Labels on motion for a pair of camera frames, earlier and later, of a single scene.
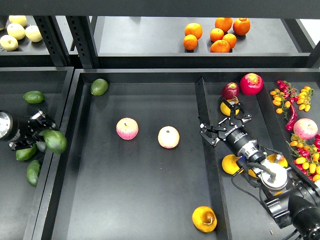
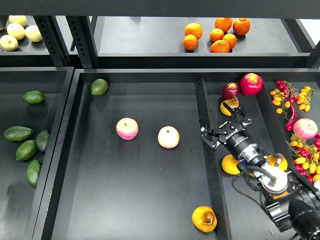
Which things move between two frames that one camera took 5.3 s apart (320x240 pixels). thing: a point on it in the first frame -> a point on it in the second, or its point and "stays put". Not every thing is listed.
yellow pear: (204, 219) stays put
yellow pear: (226, 110) stays put
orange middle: (216, 34) stays put
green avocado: (54, 141) -> (33, 172)
